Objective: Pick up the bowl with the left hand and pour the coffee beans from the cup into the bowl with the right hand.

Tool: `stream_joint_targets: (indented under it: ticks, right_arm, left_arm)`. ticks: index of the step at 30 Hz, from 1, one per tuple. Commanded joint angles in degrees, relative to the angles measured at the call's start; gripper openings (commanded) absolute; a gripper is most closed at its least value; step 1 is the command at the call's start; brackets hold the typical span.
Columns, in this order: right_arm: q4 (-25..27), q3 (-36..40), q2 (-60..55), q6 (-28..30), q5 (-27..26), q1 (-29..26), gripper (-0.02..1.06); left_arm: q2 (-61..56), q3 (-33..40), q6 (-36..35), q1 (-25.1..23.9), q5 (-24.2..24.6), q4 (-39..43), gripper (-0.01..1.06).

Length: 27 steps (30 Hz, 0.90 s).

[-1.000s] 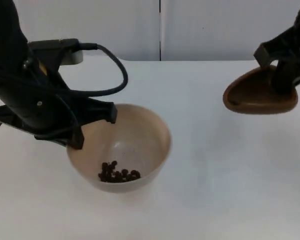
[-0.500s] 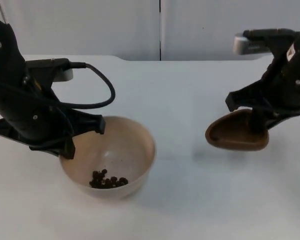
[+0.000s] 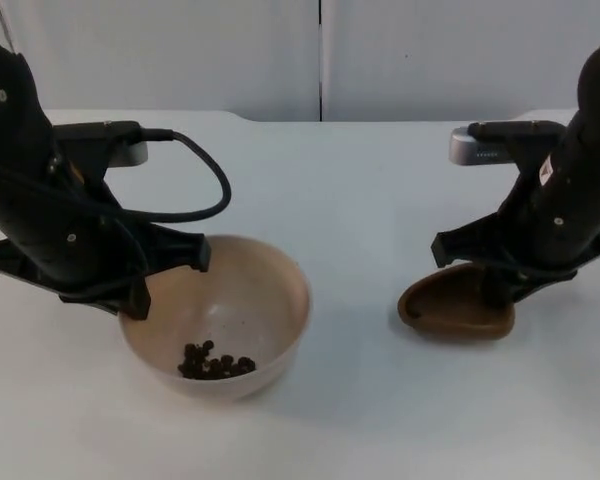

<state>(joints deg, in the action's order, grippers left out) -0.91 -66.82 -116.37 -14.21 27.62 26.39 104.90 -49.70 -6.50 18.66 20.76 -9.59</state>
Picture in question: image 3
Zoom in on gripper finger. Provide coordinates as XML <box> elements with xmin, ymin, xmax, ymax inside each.
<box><xmin>431</xmin><ymin>231</ymin><xmax>455</xmax><ymax>267</ymax></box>
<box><xmin>122</xmin><ymin>277</ymin><xmax>152</xmax><ymax>320</ymax></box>
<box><xmin>481</xmin><ymin>267</ymin><xmax>507</xmax><ymax>307</ymax></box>
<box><xmin>189</xmin><ymin>234</ymin><xmax>212</xmax><ymax>274</ymax></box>

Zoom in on dark brown wooden cup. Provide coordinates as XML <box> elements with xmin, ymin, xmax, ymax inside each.
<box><xmin>397</xmin><ymin>263</ymin><xmax>517</xmax><ymax>345</ymax></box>

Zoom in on pale wooden bowl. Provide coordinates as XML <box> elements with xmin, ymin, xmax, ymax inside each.
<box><xmin>118</xmin><ymin>234</ymin><xmax>314</xmax><ymax>404</ymax></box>

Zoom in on coffee beans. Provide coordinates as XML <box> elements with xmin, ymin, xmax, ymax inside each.
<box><xmin>177</xmin><ymin>339</ymin><xmax>257</xmax><ymax>381</ymax></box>

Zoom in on thin black cable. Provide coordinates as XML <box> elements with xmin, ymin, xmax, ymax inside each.
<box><xmin>0</xmin><ymin>157</ymin><xmax>149</xmax><ymax>296</ymax></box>

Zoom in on thick black cable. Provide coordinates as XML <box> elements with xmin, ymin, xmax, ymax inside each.
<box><xmin>97</xmin><ymin>127</ymin><xmax>232</xmax><ymax>224</ymax></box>

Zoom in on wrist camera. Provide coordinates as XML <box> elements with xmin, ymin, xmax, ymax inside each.
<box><xmin>448</xmin><ymin>119</ymin><xmax>566</xmax><ymax>166</ymax></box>
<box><xmin>54</xmin><ymin>120</ymin><xmax>149</xmax><ymax>169</ymax></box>

